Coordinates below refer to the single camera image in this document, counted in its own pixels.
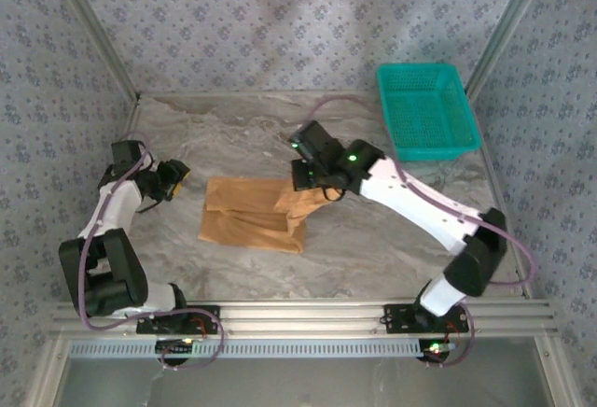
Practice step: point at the black controller board with LED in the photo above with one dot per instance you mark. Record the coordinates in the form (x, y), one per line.
(175, 346)
(436, 350)

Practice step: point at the teal plastic basket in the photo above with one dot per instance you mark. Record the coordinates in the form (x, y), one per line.
(429, 113)

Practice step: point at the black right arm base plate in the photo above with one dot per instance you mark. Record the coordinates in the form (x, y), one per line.
(396, 320)

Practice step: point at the thin aluminium table rail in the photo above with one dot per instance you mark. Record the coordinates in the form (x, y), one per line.
(233, 94)

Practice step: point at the short aluminium frame leg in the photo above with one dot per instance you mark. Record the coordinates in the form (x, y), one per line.
(46, 374)
(555, 374)

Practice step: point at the tan t-shirt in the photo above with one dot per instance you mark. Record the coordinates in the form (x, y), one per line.
(242, 220)

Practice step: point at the slanted aluminium frame post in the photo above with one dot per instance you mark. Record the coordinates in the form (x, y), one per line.
(99, 29)
(503, 29)

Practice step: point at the long aluminium mounting rail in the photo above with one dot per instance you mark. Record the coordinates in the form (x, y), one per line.
(303, 318)

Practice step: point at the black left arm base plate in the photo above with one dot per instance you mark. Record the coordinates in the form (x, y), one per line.
(144, 327)

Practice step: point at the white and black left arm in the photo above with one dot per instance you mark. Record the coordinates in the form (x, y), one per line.
(112, 206)

